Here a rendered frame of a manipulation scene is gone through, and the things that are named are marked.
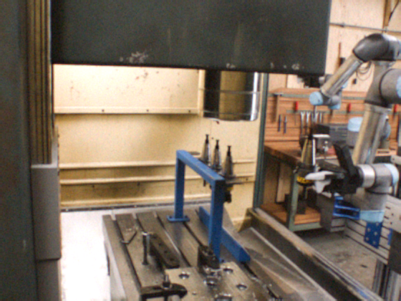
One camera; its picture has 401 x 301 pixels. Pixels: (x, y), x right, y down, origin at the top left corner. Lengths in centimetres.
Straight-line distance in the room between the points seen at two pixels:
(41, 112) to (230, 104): 44
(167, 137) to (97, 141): 35
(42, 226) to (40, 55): 30
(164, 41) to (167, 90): 118
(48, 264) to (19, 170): 24
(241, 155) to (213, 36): 141
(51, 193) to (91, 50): 29
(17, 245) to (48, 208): 12
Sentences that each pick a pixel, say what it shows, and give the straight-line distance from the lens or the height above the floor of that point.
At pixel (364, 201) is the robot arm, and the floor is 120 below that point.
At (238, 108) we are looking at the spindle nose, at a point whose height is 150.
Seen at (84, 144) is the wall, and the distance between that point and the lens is 199.
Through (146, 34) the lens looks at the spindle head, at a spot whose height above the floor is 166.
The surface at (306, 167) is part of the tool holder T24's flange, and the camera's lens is 116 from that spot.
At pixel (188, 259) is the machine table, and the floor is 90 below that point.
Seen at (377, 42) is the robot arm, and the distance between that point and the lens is 203.
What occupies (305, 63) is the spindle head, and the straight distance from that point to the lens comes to 98.
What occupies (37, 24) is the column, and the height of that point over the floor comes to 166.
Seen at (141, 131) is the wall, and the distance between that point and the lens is 201.
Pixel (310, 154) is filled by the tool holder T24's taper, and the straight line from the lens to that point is 116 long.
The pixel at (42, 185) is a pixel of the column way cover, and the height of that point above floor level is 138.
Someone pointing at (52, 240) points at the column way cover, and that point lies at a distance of 77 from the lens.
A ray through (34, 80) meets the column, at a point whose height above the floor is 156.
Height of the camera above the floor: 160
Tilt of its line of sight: 12 degrees down
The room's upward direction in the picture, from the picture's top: 3 degrees clockwise
